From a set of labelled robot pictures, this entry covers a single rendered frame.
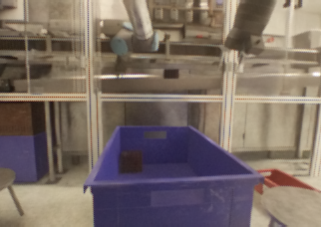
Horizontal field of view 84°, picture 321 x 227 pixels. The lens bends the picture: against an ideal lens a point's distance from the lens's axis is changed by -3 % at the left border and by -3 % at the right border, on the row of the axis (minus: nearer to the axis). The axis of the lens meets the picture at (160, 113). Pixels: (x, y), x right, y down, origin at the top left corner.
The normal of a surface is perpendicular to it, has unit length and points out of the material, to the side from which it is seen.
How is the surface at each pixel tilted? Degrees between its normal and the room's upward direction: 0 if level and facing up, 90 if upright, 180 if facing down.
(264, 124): 90
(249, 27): 122
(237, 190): 90
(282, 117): 90
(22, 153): 90
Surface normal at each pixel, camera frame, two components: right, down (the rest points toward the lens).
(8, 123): 0.11, 0.13
